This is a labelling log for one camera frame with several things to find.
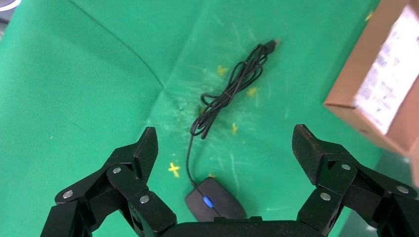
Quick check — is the white round object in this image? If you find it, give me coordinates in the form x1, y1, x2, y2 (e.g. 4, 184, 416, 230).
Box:
0, 0, 22, 12

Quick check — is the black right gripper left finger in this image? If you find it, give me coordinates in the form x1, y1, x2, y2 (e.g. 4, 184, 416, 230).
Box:
41, 126, 178, 237

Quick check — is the black mouse cable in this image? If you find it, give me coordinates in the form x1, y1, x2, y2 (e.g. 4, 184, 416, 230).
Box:
185, 39, 282, 223

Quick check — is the brown cardboard box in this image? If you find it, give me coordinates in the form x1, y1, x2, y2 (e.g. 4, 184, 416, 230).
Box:
323, 0, 419, 187

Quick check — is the white printed paper sheet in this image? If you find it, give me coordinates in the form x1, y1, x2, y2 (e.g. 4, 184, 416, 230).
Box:
353, 4, 419, 135

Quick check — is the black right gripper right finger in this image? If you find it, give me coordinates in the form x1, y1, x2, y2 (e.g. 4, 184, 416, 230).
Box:
292, 123, 419, 237

